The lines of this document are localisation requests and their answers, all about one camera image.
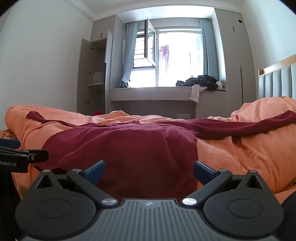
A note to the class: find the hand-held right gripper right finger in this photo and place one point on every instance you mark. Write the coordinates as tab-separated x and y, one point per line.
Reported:
203	172

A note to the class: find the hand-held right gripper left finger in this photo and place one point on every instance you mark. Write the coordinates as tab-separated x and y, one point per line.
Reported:
96	170

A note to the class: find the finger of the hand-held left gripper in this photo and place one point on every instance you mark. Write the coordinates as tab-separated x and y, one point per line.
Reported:
34	155

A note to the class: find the dark red garment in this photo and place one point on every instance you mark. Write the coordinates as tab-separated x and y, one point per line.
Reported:
138	150

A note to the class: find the pile of dark clothes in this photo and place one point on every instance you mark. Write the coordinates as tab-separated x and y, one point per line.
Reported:
203	81

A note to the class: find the orange blanket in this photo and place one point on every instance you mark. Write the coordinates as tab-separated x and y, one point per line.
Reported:
242	157

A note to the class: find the small red thing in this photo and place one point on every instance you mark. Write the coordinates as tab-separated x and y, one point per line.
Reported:
98	113

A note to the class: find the white cloth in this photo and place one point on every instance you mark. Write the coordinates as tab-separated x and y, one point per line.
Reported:
196	93

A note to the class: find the dark thing under curtain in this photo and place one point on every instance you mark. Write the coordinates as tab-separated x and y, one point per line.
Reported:
124	83

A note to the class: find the grey open wardrobe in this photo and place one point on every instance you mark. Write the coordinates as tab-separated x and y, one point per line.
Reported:
83	76

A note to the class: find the grey window bench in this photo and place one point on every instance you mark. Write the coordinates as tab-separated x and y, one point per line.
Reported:
150	93

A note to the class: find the grey tall cabinet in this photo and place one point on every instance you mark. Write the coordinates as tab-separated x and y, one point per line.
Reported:
235	69

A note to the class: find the window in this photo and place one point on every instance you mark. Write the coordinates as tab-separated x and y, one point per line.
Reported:
178	58

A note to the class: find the grey padded wooden headboard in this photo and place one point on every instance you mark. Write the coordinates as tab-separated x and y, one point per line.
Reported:
277	81

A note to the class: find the pink hanging garment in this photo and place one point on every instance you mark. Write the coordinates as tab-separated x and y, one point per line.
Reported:
164	58

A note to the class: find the light blue curtain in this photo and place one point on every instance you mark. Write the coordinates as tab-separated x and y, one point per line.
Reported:
129	53
209	51

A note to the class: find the open window sash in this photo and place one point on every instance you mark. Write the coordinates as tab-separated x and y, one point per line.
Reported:
149	46

